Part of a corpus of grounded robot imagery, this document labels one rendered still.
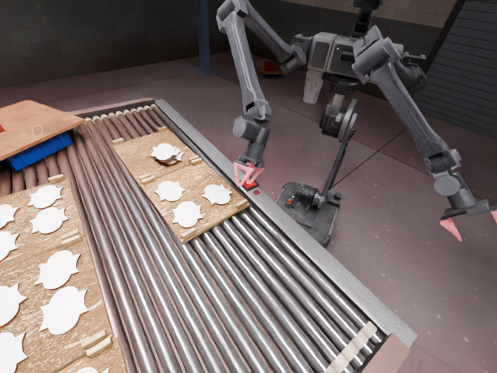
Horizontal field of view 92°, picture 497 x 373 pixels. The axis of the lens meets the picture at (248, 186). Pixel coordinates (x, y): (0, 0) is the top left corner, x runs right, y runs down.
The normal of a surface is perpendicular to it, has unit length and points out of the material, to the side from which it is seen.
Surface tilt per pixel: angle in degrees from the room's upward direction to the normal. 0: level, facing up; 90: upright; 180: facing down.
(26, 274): 0
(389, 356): 0
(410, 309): 0
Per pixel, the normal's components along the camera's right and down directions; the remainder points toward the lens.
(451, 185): -0.72, 0.14
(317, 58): -0.45, 0.58
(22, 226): 0.07, -0.74
